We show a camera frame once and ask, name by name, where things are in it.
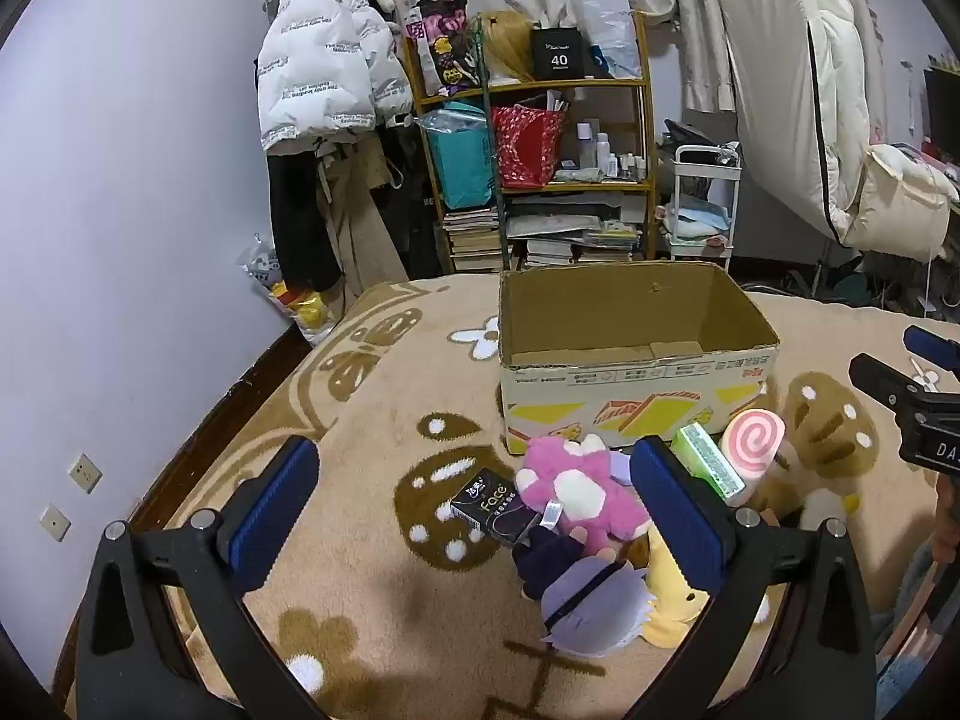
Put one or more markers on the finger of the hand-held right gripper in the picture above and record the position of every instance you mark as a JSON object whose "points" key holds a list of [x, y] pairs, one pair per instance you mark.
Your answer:
{"points": [[885, 382], [934, 347]]}

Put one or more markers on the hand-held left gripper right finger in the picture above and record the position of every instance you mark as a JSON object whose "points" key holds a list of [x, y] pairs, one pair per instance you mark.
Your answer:
{"points": [[679, 521]]}

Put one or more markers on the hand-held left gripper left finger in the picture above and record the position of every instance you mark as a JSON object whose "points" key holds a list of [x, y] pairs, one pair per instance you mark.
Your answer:
{"points": [[274, 517]]}

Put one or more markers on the green tissue pack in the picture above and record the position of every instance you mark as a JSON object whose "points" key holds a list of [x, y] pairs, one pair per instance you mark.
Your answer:
{"points": [[705, 461]]}

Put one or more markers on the printed cardboard box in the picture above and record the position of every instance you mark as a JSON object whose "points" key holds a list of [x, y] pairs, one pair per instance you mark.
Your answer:
{"points": [[637, 390]]}

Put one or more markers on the black tissue pack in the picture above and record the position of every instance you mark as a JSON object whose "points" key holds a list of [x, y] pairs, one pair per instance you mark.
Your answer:
{"points": [[491, 510]]}

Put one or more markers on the person's right forearm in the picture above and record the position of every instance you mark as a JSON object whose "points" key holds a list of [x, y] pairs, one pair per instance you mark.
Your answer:
{"points": [[919, 607]]}

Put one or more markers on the person's right hand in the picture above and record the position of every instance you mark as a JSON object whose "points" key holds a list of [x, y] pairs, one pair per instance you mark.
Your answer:
{"points": [[946, 517]]}

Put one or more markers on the lilac plush toy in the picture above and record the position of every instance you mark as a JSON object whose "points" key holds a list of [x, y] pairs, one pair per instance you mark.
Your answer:
{"points": [[621, 466]]}

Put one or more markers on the yellow plush toy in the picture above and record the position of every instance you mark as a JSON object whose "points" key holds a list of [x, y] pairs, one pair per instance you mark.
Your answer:
{"points": [[667, 607]]}

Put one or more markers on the pink plush toy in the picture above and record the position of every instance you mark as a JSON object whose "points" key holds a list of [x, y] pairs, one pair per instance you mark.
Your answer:
{"points": [[577, 495]]}

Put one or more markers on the pink swirl plush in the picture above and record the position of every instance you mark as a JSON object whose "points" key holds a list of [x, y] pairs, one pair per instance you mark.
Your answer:
{"points": [[750, 442]]}

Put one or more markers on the purple-haired plush doll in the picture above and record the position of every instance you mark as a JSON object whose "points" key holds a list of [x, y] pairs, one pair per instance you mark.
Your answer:
{"points": [[592, 600]]}

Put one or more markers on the tan printed blanket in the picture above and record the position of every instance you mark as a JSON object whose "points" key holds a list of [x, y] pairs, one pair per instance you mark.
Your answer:
{"points": [[360, 600]]}

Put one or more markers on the plastic bag with yellow items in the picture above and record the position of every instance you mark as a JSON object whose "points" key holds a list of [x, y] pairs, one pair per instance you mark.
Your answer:
{"points": [[300, 300]]}

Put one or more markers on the dark monitor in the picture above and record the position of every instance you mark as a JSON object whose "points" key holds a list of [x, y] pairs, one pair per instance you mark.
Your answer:
{"points": [[943, 105]]}

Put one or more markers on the light blue cloth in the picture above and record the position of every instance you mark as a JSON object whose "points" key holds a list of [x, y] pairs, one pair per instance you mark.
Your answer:
{"points": [[701, 214]]}

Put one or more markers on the white trolley cart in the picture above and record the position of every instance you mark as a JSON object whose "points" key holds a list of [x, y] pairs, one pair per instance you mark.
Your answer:
{"points": [[705, 172]]}

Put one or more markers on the black hanging garment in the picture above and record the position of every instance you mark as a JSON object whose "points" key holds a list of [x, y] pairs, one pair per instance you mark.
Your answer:
{"points": [[300, 217]]}

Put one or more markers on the pile of magazines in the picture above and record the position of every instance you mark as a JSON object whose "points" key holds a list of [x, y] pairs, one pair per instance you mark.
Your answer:
{"points": [[577, 232]]}

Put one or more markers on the folded white duvet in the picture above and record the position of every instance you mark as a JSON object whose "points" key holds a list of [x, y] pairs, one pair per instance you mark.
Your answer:
{"points": [[780, 52]]}

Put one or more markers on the stack of old books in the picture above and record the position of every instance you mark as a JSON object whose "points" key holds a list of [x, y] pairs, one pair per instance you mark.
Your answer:
{"points": [[472, 240]]}

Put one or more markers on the wooden shelf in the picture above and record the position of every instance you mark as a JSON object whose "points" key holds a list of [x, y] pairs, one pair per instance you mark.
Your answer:
{"points": [[645, 127]]}

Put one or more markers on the group of white bottles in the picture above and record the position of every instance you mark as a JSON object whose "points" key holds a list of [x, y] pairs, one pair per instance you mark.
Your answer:
{"points": [[607, 154]]}

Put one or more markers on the teal bag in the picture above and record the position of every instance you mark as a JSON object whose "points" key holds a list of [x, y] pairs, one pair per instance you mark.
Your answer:
{"points": [[461, 165]]}

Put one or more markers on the red patterned bag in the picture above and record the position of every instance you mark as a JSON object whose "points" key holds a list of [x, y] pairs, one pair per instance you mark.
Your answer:
{"points": [[529, 146]]}

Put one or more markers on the clear plastic bag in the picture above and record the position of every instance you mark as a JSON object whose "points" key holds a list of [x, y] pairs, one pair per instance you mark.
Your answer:
{"points": [[611, 30]]}

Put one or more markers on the white puffer jacket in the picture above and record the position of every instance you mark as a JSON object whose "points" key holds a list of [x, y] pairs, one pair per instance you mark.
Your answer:
{"points": [[322, 60]]}

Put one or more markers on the black box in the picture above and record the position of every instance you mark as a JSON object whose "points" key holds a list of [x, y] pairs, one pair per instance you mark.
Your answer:
{"points": [[559, 52]]}

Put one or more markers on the blonde wig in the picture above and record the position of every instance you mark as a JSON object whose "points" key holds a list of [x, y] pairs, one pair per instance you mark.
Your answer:
{"points": [[510, 41]]}

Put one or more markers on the black and pink printed bag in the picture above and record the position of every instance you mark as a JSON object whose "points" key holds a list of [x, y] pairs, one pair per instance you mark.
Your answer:
{"points": [[442, 37]]}

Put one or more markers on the white wall socket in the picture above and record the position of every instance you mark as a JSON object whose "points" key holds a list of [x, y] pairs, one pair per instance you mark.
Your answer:
{"points": [[84, 472], [55, 523]]}

